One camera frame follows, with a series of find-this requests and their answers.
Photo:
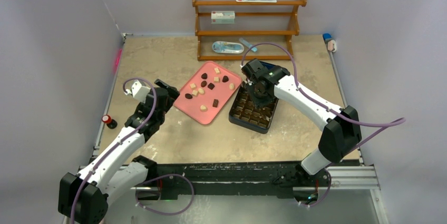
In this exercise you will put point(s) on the light blue oval package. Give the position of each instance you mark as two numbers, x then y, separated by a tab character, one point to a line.
227	47

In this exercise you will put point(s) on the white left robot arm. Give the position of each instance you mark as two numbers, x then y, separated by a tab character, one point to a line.
86	196

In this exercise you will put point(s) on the white green small box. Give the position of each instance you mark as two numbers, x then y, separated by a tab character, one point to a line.
223	17

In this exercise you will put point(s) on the pink plastic tray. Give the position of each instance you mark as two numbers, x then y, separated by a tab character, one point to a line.
222	92

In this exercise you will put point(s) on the dark rectangular chocolate piece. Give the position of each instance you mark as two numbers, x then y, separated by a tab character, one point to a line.
215	103

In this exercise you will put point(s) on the blue chocolate tin box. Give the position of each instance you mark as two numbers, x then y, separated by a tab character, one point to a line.
243	113

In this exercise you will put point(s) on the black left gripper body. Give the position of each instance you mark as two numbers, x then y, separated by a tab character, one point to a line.
171	97

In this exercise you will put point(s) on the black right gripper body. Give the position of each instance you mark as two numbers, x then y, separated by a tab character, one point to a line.
249	70

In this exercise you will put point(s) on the wooden shelf rack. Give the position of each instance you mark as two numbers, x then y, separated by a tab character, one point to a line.
256	22

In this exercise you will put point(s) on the blue white corner device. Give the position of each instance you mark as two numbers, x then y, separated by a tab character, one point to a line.
330	42

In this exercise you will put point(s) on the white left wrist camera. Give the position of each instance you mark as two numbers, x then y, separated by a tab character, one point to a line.
138	91

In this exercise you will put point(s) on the red black button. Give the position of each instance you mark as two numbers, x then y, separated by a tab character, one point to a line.
109	122

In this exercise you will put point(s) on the dark blue tin lid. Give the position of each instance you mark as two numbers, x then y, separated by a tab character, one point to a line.
269	66

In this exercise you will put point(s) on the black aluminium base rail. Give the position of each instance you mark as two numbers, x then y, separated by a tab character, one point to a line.
282	179

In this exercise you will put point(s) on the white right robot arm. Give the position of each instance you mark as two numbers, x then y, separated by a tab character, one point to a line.
340	133

